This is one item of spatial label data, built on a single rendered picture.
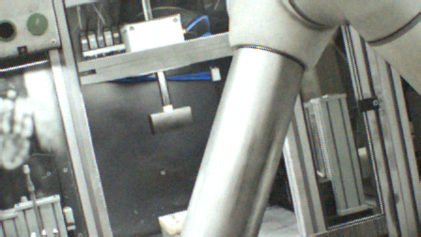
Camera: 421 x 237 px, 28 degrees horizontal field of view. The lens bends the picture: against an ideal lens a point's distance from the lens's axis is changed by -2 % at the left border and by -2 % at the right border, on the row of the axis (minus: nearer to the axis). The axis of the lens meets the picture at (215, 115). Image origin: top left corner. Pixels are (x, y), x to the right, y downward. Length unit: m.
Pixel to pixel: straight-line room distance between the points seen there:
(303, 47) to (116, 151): 0.98
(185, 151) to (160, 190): 0.11
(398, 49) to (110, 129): 1.09
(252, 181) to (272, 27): 0.20
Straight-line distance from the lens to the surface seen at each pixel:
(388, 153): 1.73
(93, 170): 1.59
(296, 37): 1.12
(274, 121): 1.11
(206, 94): 2.06
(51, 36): 1.58
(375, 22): 1.04
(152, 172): 2.04
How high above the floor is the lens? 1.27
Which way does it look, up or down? 3 degrees down
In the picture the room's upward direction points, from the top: 12 degrees counter-clockwise
